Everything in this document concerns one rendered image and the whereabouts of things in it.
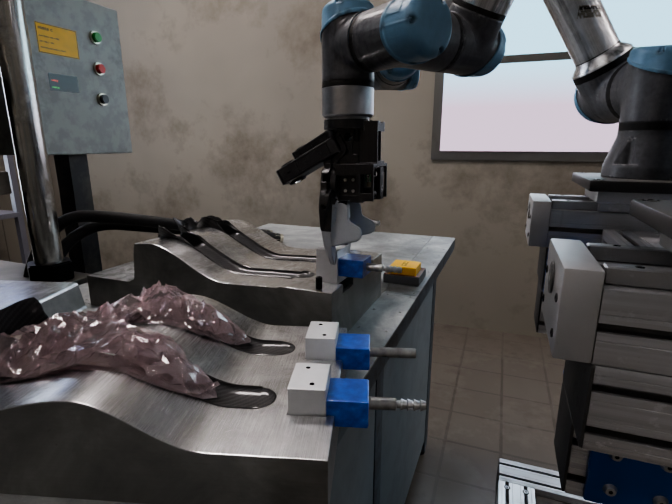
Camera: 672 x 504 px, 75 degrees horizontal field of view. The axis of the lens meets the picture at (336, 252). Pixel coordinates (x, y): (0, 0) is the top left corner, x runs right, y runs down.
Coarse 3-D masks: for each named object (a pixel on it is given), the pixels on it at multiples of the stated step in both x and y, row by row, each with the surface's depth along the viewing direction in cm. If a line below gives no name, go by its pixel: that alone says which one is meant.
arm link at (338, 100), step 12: (324, 96) 62; (336, 96) 60; (348, 96) 60; (360, 96) 60; (372, 96) 62; (324, 108) 62; (336, 108) 60; (348, 108) 60; (360, 108) 60; (372, 108) 62
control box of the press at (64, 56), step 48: (48, 0) 107; (48, 48) 108; (96, 48) 120; (0, 96) 108; (48, 96) 109; (96, 96) 121; (0, 144) 112; (48, 144) 110; (96, 144) 123; (96, 240) 131
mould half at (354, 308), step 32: (160, 256) 74; (192, 256) 75; (256, 256) 84; (96, 288) 82; (128, 288) 79; (192, 288) 73; (224, 288) 70; (256, 288) 68; (288, 288) 66; (352, 288) 72; (256, 320) 69; (288, 320) 67; (320, 320) 65; (352, 320) 73
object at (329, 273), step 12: (324, 252) 67; (336, 252) 66; (324, 264) 68; (336, 264) 67; (348, 264) 66; (360, 264) 66; (372, 264) 67; (324, 276) 68; (336, 276) 67; (348, 276) 67; (360, 276) 66
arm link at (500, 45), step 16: (464, 0) 56; (480, 0) 55; (496, 0) 55; (512, 0) 56; (464, 16) 57; (480, 16) 56; (496, 16) 56; (464, 32) 56; (480, 32) 57; (496, 32) 58; (464, 48) 57; (480, 48) 58; (496, 48) 60; (464, 64) 59; (480, 64) 60; (496, 64) 62
